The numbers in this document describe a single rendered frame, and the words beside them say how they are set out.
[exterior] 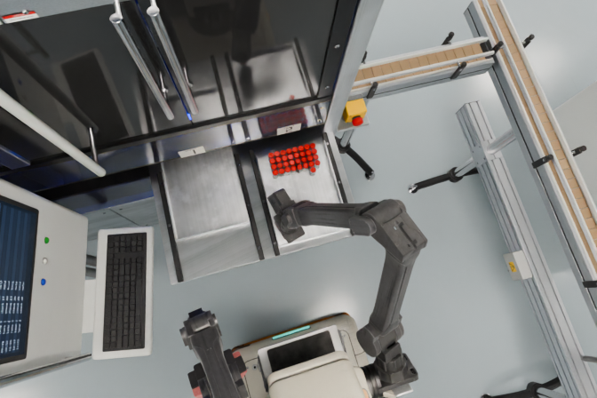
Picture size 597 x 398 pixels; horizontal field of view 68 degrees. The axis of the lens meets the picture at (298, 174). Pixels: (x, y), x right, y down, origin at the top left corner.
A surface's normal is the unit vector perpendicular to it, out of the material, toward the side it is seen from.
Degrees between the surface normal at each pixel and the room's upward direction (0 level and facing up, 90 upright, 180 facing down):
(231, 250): 0
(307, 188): 0
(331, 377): 42
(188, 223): 0
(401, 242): 19
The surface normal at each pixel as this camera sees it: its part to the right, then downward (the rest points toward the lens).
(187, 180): 0.05, -0.27
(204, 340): -0.11, -0.82
